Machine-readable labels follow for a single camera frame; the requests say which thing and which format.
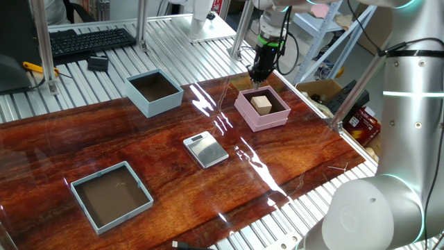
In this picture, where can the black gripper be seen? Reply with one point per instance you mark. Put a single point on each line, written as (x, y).
(266, 59)

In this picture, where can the light wooden cube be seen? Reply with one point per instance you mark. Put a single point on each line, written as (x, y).
(262, 105)

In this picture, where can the pink cardboard box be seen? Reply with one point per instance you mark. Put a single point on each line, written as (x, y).
(265, 121)

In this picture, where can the open cardboard box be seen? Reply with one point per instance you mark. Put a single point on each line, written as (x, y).
(312, 87)

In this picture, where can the yellow round object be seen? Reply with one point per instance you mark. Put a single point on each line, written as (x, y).
(339, 72)

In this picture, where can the deep light blue box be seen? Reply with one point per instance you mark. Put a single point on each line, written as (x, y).
(154, 104)

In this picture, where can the red printed box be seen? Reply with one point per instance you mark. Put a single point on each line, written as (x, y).
(360, 126)

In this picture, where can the small black box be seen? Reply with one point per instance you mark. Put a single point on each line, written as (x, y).
(98, 64)

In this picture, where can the shallow light blue box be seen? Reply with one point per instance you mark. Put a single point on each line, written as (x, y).
(111, 198)

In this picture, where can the silver digital scale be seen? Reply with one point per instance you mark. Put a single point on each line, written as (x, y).
(208, 152)

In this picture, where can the pink cloth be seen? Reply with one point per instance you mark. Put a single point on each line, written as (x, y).
(320, 11)

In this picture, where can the black power strip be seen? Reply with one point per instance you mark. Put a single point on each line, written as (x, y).
(347, 99)

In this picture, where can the beige crumpled cloth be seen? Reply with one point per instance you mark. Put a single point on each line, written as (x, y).
(343, 21)

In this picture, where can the wood grain table mat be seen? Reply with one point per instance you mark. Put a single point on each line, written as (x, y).
(166, 208)

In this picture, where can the black keyboard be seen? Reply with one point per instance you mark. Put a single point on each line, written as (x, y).
(90, 41)

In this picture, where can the black office chair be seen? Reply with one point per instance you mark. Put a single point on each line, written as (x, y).
(67, 7)

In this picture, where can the person in light shirt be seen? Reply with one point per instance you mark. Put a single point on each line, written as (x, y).
(55, 10)

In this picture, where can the black monitor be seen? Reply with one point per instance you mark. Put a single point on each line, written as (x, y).
(17, 38)

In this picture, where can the white shelf frame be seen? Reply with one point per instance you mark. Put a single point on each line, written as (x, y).
(317, 40)

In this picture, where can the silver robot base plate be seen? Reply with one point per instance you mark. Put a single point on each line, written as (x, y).
(282, 243)

